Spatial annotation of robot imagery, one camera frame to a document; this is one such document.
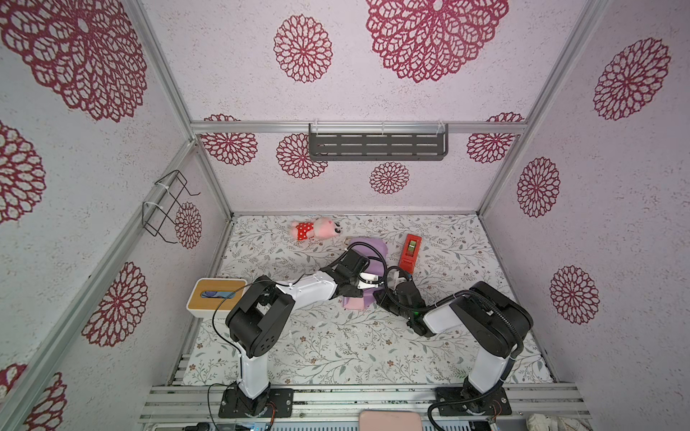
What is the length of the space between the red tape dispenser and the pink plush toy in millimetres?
277

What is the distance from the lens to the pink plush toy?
108cm

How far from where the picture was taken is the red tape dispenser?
39.4 inches
